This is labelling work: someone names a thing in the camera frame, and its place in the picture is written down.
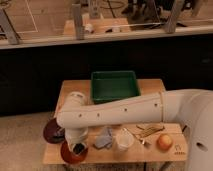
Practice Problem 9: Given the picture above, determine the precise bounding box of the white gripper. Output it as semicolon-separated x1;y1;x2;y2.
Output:
65;128;88;150

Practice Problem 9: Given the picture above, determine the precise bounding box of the black eraser block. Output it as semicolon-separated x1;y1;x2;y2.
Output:
73;143;85;155

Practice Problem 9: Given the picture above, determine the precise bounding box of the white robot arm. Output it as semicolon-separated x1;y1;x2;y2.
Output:
56;89;213;171

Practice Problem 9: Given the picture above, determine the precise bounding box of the dark maroon plate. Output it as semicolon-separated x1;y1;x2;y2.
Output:
43;118;65;144

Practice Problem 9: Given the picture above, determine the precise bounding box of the grey blue cloth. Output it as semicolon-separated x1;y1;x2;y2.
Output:
94;127;113;149

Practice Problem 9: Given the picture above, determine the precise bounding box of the metal fork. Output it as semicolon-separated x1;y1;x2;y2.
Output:
123;128;151;148

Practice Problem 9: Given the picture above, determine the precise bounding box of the green plastic tray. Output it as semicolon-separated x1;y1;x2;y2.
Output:
90;71;141;104

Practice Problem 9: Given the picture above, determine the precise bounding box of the wooden chopsticks bundle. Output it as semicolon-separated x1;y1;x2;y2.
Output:
137;124;164;138

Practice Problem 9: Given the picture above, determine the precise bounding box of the orange fruit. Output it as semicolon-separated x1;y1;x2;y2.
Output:
157;134;173;150

